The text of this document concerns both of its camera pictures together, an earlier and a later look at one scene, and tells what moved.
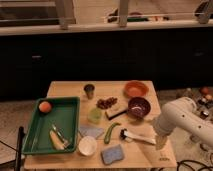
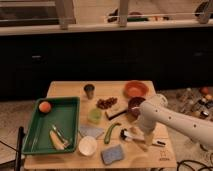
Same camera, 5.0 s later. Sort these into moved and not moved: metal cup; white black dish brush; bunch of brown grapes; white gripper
Moved: white gripper
Not moved: metal cup; white black dish brush; bunch of brown grapes
